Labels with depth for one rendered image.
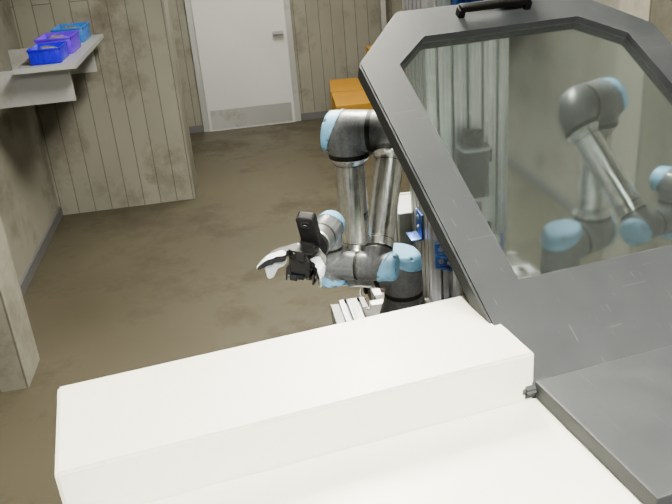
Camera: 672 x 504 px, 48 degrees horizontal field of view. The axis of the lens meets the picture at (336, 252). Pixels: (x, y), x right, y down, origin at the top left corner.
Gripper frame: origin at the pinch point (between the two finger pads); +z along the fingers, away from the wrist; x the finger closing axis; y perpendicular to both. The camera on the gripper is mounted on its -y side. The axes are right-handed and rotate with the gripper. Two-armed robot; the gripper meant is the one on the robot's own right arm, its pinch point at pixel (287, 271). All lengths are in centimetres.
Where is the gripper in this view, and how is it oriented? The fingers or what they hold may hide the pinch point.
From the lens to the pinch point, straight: 171.1
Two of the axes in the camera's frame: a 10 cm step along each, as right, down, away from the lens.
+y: -0.5, 9.0, 4.4
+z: -2.8, 4.1, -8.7
